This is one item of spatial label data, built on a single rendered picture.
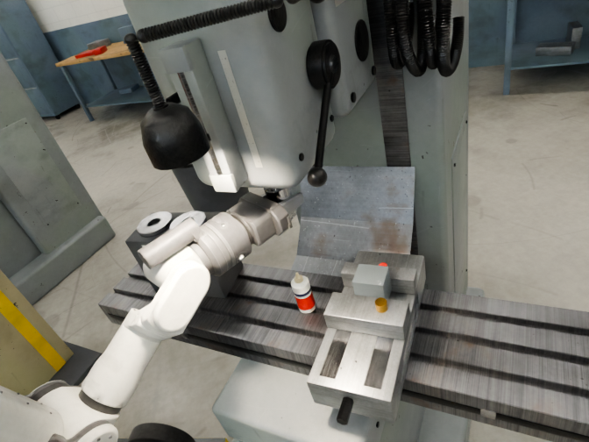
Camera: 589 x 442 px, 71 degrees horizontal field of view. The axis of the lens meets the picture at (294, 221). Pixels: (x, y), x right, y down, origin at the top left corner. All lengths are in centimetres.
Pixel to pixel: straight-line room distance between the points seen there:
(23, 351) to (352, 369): 201
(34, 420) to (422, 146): 89
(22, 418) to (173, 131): 37
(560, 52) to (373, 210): 342
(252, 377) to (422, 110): 71
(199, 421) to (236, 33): 177
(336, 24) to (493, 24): 422
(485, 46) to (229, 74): 447
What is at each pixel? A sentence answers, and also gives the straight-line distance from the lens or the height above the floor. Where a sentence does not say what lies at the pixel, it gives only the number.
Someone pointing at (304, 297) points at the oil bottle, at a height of 98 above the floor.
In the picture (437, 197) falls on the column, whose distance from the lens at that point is 112.
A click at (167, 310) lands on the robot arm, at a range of 64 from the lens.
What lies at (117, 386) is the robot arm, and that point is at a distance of 69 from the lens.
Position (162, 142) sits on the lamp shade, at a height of 148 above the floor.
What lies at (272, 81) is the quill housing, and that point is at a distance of 56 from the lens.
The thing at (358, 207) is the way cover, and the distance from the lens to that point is 113.
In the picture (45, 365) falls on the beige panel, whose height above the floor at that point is 12.
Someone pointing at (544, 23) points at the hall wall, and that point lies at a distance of 490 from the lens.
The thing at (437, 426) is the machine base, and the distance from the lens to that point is 161.
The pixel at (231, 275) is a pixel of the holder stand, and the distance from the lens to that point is 109.
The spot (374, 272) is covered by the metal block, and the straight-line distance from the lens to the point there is 82.
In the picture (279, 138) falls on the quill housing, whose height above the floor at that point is 140.
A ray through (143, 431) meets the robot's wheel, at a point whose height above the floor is 60.
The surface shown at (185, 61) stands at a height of 153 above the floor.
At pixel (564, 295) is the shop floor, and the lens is 229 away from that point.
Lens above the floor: 163
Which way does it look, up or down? 34 degrees down
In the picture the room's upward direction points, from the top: 17 degrees counter-clockwise
